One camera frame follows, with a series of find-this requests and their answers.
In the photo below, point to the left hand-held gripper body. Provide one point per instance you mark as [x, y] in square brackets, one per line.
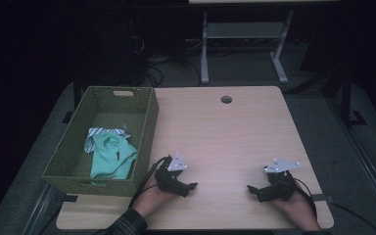
[168, 178]

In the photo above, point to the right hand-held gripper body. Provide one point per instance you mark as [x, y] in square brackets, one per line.
[279, 186]

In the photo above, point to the mint green shirt striped collar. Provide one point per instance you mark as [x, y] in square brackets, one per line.
[111, 156]

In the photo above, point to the green woven basket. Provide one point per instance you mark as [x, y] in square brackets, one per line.
[75, 160]

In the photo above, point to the person's left hand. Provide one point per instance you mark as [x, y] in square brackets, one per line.
[150, 199]

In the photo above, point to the person's right hand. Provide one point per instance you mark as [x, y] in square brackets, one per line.
[298, 209]

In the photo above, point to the black metal stand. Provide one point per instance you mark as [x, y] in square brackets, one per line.
[347, 98]

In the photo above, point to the white metal stand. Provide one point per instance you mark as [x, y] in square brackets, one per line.
[246, 31]

